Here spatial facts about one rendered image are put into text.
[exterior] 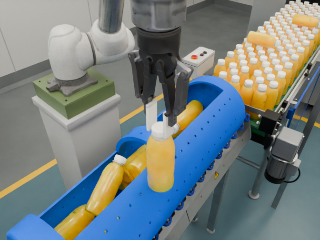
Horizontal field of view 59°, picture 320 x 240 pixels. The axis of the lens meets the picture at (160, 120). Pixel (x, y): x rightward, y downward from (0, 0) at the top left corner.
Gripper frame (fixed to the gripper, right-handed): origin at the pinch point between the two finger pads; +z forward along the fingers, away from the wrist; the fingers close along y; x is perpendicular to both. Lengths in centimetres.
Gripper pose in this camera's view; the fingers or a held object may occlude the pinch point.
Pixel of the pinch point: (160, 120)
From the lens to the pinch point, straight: 59.1
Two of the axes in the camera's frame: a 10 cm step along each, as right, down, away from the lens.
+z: 0.1, 7.8, 6.2
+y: 7.9, 3.8, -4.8
